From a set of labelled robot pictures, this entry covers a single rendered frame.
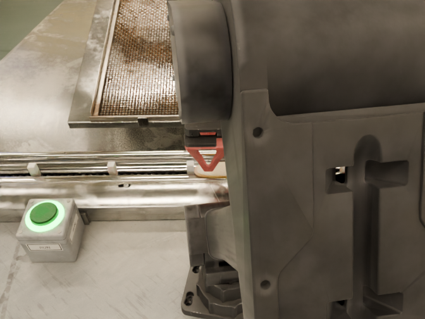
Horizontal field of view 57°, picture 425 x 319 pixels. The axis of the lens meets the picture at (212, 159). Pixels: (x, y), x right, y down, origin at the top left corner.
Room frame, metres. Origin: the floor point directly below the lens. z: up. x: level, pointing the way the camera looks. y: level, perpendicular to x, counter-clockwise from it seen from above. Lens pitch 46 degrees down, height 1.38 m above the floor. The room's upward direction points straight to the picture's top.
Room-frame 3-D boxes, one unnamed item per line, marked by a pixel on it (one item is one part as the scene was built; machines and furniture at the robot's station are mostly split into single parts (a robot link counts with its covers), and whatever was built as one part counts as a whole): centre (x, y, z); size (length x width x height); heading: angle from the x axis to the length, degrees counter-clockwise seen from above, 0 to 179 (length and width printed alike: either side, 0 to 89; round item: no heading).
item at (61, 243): (0.35, 0.25, 0.84); 0.08 x 0.08 x 0.11; 1
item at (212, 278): (0.28, -0.01, 0.94); 0.09 x 0.05 x 0.10; 8
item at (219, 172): (0.48, -0.02, 0.86); 0.10 x 0.04 x 0.01; 91
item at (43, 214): (0.35, 0.25, 0.90); 0.04 x 0.04 x 0.02
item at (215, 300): (0.26, -0.02, 0.86); 0.12 x 0.09 x 0.08; 79
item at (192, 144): (0.44, 0.01, 0.95); 0.07 x 0.07 x 0.09; 1
